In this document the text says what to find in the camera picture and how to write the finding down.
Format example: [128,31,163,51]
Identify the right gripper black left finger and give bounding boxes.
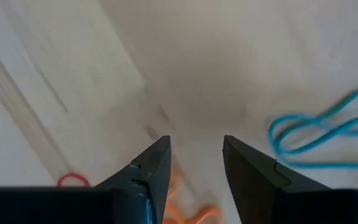
[0,135,172,224]

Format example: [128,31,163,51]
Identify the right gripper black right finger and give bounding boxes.
[222,134,358,224]

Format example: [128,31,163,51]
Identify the grey rubber bands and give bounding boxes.
[268,88,358,171]

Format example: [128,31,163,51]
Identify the orange and red band pile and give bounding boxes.
[57,172,224,224]

